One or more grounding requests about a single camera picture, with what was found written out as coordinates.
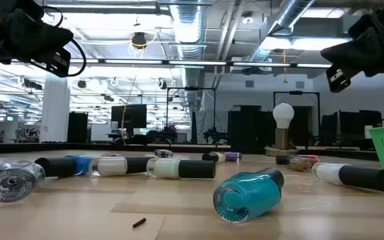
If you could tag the gray curtain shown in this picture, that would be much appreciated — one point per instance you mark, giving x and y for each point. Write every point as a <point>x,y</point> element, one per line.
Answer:
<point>212,123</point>

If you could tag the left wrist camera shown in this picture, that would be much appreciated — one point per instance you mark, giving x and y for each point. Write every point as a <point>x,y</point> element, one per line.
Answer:
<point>53,63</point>

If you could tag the purple glitter nail polish bottle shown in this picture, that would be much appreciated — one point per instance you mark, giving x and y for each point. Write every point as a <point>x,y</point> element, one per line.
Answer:
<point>233,156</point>

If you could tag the ribbed silver ceiling duct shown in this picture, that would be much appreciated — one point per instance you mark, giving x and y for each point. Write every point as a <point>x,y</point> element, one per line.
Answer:
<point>188,23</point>

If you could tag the small black stick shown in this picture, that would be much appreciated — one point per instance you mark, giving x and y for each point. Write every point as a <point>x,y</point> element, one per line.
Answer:
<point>139,223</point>

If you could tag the white bulb on wooden base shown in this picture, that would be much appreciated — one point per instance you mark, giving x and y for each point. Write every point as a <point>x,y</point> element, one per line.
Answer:
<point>283,115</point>

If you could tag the long ceiling light strip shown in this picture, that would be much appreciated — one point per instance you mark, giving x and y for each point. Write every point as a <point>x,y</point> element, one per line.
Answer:
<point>132,61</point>

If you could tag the smooth silver ceiling duct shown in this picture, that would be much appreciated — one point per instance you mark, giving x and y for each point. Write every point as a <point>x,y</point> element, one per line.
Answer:
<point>292,13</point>

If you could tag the tan nail polish bottle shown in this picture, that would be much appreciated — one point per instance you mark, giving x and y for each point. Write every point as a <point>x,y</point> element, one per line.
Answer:
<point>300,165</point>

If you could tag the black aluminium table frame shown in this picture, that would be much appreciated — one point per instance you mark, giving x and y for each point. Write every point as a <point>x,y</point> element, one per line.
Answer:
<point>78,147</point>

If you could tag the white nail polish bottle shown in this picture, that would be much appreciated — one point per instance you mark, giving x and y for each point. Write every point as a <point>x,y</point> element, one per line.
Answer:
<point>112,166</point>
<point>365,178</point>

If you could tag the pale yellow nail polish bottle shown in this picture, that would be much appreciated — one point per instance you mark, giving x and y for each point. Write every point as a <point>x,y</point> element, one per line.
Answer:
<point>220,157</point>

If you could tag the teal nail polish bottle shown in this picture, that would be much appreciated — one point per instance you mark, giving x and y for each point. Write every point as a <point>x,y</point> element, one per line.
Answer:
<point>245,196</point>

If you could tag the small clear nail polish bottle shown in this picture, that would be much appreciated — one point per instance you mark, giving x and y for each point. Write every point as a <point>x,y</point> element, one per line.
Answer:
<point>163,153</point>

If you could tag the white pillar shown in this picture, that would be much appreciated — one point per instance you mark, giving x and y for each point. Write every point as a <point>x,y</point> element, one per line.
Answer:
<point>55,110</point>

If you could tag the clear silver nail polish bottle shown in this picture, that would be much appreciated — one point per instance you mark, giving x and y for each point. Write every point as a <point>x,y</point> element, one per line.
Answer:
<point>12,181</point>

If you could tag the black frame stand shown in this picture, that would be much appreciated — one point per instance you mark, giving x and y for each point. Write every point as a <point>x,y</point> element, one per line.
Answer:
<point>295,92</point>
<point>192,88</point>

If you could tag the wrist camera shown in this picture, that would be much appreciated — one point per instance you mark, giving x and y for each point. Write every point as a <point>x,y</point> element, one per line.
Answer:
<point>53,63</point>
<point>338,78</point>

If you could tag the pale green nail polish bottle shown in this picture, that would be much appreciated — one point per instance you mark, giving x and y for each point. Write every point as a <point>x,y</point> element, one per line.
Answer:
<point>165,168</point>

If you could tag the blue nail polish bottle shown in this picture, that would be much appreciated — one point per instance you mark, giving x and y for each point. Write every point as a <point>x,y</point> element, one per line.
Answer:
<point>55,166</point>

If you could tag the red nail polish bottle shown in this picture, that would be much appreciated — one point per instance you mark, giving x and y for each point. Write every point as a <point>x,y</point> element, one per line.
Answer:
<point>312,158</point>

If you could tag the black cabinet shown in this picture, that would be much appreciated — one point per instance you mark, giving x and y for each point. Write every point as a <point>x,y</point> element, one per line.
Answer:
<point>77,128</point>

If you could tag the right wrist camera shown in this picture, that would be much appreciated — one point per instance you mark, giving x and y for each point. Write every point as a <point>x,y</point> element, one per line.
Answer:
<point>338,78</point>

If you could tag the dark partition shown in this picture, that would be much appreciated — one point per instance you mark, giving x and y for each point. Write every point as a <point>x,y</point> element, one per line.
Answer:
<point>248,130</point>

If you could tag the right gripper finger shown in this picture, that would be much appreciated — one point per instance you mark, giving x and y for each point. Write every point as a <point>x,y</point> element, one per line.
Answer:
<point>358,60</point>
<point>358,41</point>

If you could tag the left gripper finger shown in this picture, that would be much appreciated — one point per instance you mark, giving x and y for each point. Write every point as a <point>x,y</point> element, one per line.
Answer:
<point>42,26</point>
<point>38,48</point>

